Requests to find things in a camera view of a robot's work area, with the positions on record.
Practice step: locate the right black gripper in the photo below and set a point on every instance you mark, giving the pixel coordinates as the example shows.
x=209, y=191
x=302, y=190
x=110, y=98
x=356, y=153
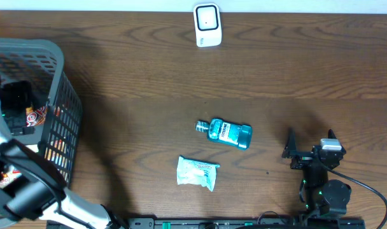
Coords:
x=289, y=151

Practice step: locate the grey plastic shopping basket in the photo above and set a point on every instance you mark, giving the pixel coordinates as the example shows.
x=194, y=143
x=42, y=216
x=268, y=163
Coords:
x=33, y=61

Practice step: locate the red chocolate bar wrapper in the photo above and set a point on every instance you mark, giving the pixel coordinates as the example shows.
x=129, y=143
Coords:
x=35, y=116

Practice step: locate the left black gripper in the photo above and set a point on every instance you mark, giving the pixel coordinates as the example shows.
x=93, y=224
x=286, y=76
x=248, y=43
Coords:
x=10, y=112

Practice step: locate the white barcode scanner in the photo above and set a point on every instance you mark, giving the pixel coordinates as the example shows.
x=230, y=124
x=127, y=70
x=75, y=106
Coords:
x=208, y=27

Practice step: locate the black mounting rail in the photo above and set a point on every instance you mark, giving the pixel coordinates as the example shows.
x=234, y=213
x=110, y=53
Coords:
x=150, y=223

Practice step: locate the light blue tissue packet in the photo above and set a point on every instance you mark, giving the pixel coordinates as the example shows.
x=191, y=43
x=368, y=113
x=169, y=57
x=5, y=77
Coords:
x=196, y=172

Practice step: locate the blue mouthwash bottle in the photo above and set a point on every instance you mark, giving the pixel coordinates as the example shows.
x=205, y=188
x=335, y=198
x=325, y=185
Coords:
x=223, y=132

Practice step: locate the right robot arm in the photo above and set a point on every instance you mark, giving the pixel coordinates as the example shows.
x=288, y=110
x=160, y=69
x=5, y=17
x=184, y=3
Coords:
x=324, y=197

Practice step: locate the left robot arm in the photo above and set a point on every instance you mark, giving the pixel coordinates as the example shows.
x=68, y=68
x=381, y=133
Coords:
x=35, y=184

